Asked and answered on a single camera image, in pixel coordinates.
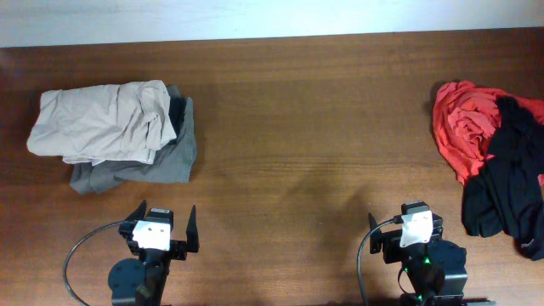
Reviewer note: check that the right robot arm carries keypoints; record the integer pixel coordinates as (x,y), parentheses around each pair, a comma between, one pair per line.
(435,267)

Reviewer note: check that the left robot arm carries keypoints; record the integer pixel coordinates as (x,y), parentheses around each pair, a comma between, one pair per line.
(140,280)

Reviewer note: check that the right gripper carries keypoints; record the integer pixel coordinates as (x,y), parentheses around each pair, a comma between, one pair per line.
(391,242)

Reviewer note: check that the grey folded garment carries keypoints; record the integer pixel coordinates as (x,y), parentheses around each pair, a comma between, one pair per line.
(172,163)

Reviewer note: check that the beige folded garment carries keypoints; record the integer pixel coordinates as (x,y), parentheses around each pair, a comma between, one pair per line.
(122,123)

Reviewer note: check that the red crumpled shirt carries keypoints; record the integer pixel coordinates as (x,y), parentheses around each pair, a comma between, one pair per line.
(465,117)

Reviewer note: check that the black polo shirt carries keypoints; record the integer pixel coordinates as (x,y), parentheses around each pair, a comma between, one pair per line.
(506,194)

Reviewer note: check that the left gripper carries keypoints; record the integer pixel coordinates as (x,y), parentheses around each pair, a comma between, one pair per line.
(179,250)

